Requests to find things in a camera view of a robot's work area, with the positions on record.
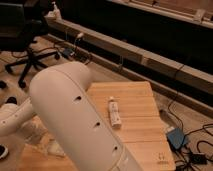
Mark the black and white shoe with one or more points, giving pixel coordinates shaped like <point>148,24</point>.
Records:
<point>3,152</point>

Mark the black power adapter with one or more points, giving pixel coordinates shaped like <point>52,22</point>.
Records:
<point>198,158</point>

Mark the small blue device on floor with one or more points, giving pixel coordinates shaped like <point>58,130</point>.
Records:
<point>66,53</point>

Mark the white tube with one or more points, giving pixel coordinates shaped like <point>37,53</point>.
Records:
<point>113,109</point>

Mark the black office chair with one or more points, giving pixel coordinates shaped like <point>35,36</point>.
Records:
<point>20,22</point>

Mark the white spray bottle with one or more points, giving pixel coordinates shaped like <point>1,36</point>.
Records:
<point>55,13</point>

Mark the blue electronic box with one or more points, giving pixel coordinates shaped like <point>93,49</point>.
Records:
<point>176,138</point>

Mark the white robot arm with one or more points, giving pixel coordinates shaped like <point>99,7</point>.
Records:
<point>57,95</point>

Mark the white sponge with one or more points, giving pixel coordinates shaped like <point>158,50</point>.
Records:
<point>54,148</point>

